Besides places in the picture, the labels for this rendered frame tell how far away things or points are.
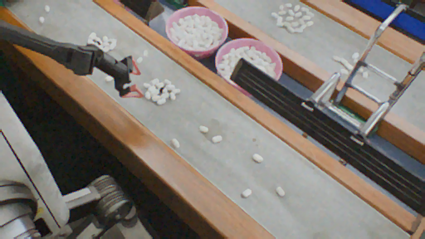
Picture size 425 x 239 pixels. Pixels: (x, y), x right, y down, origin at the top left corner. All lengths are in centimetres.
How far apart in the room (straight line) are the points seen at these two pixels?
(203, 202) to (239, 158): 22
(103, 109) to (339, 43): 104
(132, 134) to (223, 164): 34
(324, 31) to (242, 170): 80
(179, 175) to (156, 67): 50
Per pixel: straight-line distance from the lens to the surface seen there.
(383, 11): 160
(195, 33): 182
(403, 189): 120
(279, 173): 148
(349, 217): 149
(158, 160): 142
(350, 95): 172
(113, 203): 133
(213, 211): 136
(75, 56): 126
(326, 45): 190
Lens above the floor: 202
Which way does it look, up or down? 55 degrees down
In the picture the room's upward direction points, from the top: 1 degrees clockwise
